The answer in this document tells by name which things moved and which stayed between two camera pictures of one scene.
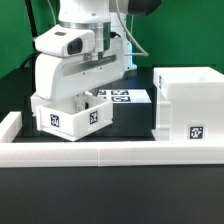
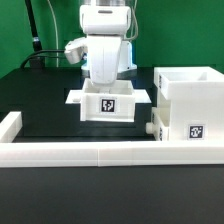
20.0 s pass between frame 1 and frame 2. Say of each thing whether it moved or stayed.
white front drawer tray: moved
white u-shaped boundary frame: stayed
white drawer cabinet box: stayed
